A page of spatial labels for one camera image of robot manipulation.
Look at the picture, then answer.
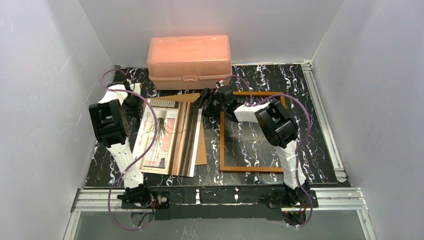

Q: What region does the window and plant photo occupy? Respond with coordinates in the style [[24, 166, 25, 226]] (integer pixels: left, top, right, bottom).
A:
[[132, 98, 202, 178]]

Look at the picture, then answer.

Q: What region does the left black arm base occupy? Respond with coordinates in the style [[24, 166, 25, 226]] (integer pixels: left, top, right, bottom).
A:
[[118, 191, 171, 210]]

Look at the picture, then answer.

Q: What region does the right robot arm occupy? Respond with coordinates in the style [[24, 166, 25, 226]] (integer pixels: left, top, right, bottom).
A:
[[193, 85, 309, 194]]

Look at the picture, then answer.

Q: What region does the pink plastic storage box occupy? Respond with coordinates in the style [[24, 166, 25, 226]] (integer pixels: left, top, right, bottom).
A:
[[147, 35, 233, 91]]

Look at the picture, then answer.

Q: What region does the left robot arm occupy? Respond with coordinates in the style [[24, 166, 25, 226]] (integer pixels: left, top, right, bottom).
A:
[[88, 81, 145, 202]]

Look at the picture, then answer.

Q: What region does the aluminium front rail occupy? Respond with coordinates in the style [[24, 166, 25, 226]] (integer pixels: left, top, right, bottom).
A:
[[71, 185, 368, 212]]

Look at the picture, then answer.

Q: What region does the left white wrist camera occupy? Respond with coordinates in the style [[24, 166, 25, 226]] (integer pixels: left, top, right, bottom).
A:
[[130, 82, 141, 95]]

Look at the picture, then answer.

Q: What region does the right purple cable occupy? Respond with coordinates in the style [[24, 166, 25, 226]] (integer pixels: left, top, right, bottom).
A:
[[215, 74, 314, 229]]

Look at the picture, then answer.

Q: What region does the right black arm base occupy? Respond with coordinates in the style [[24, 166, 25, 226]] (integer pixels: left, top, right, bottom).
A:
[[263, 188, 319, 208]]

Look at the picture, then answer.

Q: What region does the brown wooden picture frame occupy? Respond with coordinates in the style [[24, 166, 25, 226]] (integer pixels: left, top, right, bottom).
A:
[[219, 91, 283, 174]]

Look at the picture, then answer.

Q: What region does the brown cardboard backing board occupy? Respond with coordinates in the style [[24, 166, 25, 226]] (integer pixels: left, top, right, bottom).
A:
[[157, 93, 207, 166]]

